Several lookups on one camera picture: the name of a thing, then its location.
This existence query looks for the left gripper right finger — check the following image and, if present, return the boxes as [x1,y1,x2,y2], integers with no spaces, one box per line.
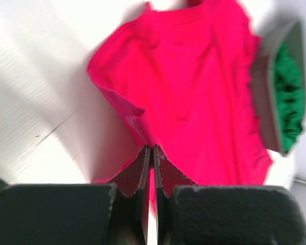
[152,146,306,244]

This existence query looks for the magenta t shirt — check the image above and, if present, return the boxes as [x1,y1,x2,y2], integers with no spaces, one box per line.
[86,0,274,217]

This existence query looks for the green t shirt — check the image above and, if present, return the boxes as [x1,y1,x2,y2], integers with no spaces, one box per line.
[273,43,305,152]

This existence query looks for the grey plastic bin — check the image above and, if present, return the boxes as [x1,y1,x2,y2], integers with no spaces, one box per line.
[251,18,306,156]

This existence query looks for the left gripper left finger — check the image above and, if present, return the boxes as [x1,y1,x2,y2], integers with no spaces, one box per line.
[0,146,150,244]

